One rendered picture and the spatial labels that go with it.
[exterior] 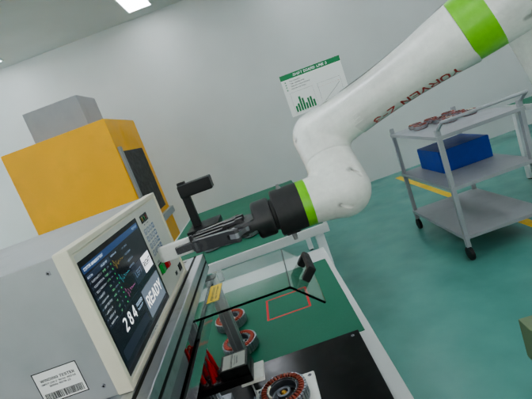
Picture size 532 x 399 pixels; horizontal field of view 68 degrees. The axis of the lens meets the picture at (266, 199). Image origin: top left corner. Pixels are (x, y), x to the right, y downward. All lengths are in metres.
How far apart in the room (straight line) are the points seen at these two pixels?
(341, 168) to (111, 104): 5.59
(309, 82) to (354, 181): 5.25
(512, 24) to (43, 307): 0.77
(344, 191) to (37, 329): 0.52
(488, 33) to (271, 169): 5.30
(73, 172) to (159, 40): 2.52
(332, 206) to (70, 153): 3.85
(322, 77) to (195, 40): 1.86
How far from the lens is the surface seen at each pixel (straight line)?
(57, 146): 4.46
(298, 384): 0.98
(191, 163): 5.97
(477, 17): 0.74
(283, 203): 0.74
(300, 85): 5.95
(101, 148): 4.30
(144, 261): 0.75
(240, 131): 5.88
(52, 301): 0.58
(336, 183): 0.74
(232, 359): 0.95
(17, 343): 0.62
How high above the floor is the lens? 1.38
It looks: 10 degrees down
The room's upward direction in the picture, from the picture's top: 20 degrees counter-clockwise
